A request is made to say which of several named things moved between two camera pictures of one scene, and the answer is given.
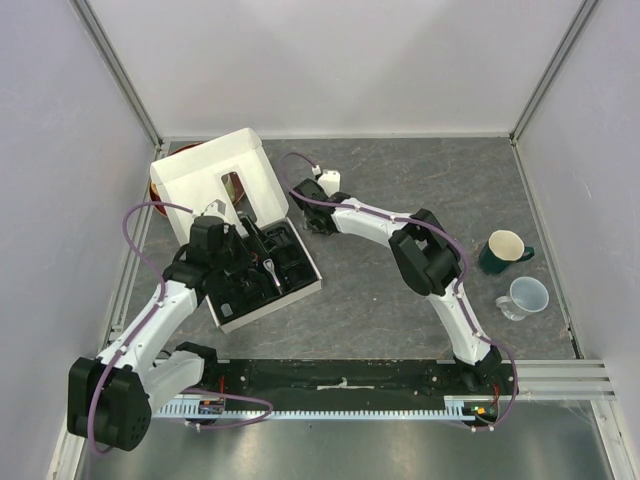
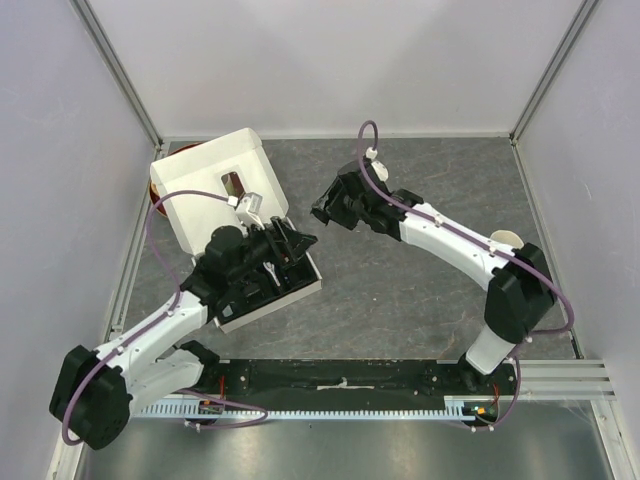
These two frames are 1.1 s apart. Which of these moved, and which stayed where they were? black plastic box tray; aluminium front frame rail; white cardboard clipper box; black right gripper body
Moved: black right gripper body
Stayed: white cardboard clipper box; black plastic box tray; aluminium front frame rail
